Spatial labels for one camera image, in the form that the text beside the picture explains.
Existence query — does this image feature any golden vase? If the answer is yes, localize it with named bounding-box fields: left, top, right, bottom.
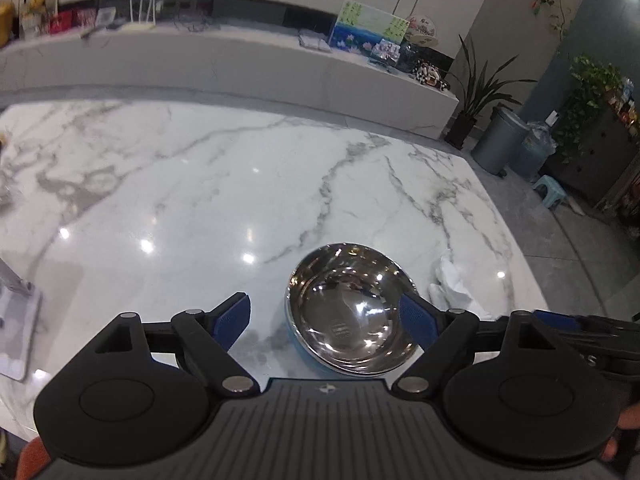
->
left=0, top=1, right=15, bottom=48

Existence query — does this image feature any white marble tv console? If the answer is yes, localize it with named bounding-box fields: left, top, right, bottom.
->
left=1, top=26, right=458, bottom=139

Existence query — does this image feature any blue plastic stool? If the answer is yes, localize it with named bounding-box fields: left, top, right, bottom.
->
left=533, top=176, right=567, bottom=210

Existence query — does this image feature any white phone stand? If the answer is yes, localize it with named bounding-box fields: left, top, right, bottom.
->
left=0, top=260, right=41, bottom=382

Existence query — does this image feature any dark cabinet with plant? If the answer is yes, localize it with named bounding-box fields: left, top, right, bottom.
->
left=542, top=55, right=639, bottom=205

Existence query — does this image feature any potted green plant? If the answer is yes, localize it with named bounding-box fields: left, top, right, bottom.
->
left=444, top=37, right=536, bottom=150

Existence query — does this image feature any grey trash can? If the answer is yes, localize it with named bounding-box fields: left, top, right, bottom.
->
left=471, top=105, right=529, bottom=174

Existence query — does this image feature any lotus painting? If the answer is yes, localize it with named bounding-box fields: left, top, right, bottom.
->
left=329, top=0, right=409, bottom=56

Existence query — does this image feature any blue steel bowl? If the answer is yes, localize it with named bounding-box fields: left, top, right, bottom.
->
left=284, top=243, right=416, bottom=377

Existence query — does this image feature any blue water jug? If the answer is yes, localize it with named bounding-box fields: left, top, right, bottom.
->
left=509, top=122, right=556, bottom=181

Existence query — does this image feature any white wifi router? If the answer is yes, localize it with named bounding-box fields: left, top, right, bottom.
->
left=120, top=0, right=156, bottom=32

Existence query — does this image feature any white paper towel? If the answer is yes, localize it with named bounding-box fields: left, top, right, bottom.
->
left=427, top=256, right=495, bottom=321

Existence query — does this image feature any toy car model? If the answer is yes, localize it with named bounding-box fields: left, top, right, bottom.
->
left=410, top=62, right=449, bottom=91

